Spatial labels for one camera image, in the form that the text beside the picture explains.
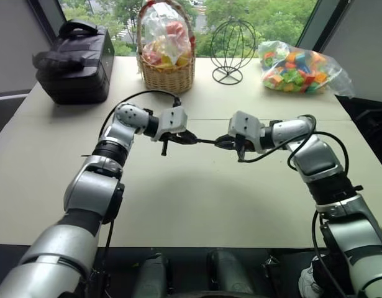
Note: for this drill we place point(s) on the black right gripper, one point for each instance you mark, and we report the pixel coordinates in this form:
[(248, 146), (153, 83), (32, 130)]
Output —
[(245, 145)]

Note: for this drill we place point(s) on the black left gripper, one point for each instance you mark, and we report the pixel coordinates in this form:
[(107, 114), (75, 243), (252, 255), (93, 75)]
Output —
[(170, 137)]

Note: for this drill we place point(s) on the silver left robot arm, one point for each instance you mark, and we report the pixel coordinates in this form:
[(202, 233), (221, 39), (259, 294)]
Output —
[(85, 192)]

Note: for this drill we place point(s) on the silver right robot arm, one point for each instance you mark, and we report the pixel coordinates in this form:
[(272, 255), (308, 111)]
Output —
[(318, 155)]

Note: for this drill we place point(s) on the woven wicker basket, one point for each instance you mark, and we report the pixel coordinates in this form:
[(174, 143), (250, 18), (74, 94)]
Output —
[(169, 77)]

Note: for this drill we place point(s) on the large clear bag colourful blocks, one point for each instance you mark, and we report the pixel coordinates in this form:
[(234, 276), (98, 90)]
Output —
[(296, 74)]

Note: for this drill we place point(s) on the clear bag of colourful toys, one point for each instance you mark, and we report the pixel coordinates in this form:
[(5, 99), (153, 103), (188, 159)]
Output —
[(170, 43)]

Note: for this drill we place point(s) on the black fabric carry bag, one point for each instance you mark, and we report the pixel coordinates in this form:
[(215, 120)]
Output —
[(72, 71)]

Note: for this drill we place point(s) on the white sneaker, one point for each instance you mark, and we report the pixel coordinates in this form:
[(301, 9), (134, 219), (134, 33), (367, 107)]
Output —
[(308, 279)]

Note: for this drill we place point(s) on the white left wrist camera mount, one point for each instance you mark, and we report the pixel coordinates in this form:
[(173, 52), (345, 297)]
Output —
[(173, 119)]

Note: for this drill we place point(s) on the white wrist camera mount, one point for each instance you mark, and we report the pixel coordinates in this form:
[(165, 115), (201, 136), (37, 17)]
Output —
[(245, 124), (173, 119)]

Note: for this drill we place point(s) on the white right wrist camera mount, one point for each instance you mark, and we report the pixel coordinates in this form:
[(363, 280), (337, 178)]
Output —
[(245, 124)]

